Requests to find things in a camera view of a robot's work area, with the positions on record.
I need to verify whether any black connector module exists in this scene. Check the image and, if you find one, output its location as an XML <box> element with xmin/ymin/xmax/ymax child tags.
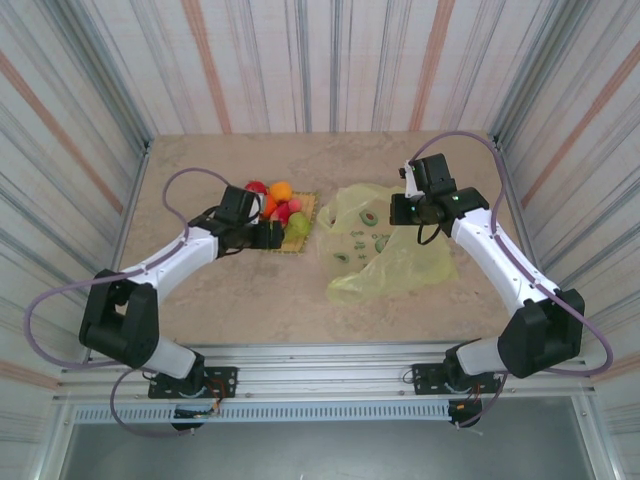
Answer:
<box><xmin>172</xmin><ymin>407</ymin><xmax>206</xmax><ymax>431</ymax></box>
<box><xmin>448</xmin><ymin>399</ymin><xmax>484</xmax><ymax>429</ymax></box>

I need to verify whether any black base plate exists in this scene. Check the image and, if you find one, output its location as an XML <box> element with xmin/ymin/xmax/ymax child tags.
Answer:
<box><xmin>148</xmin><ymin>366</ymin><xmax>239</xmax><ymax>400</ymax></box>
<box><xmin>410</xmin><ymin>363</ymin><xmax>503</xmax><ymax>397</ymax></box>

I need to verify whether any yellow-green printed plastic bag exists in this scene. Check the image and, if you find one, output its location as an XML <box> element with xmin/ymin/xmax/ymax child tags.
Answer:
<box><xmin>315</xmin><ymin>182</ymin><xmax>460</xmax><ymax>306</ymax></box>

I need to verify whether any woven bamboo mat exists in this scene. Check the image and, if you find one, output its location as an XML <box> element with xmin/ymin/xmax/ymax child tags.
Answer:
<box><xmin>257</xmin><ymin>188</ymin><xmax>321</xmax><ymax>257</ymax></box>

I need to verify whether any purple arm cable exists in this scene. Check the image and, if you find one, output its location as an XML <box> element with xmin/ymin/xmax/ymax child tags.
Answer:
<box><xmin>23</xmin><ymin>167</ymin><xmax>231</xmax><ymax>439</ymax></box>
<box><xmin>407</xmin><ymin>130</ymin><xmax>615</xmax><ymax>429</ymax></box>

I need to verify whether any aluminium rail frame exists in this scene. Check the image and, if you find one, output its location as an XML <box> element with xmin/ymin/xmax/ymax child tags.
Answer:
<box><xmin>52</xmin><ymin>342</ymin><xmax>599</xmax><ymax>406</ymax></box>

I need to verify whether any grey slotted cable duct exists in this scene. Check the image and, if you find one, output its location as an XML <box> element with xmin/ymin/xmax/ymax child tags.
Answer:
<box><xmin>64</xmin><ymin>402</ymin><xmax>454</xmax><ymax>425</ymax></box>

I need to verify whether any red-pink fruit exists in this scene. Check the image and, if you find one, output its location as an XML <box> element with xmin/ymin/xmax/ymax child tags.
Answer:
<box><xmin>269</xmin><ymin>201</ymin><xmax>296</xmax><ymax>224</ymax></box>

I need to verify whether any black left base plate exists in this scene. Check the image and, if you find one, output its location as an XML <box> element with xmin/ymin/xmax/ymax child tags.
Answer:
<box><xmin>148</xmin><ymin>366</ymin><xmax>239</xmax><ymax>400</ymax></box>

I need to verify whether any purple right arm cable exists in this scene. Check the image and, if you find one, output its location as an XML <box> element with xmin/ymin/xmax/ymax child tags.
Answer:
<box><xmin>407</xmin><ymin>130</ymin><xmax>615</xmax><ymax>429</ymax></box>

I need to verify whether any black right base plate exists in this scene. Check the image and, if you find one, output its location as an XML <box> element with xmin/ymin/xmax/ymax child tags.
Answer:
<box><xmin>410</xmin><ymin>363</ymin><xmax>503</xmax><ymax>397</ymax></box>

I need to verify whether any green pear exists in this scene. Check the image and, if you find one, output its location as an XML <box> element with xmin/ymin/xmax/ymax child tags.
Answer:
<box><xmin>285</xmin><ymin>212</ymin><xmax>312</xmax><ymax>237</ymax></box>

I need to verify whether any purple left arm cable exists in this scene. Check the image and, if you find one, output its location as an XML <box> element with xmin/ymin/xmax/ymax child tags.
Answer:
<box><xmin>23</xmin><ymin>167</ymin><xmax>231</xmax><ymax>439</ymax></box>

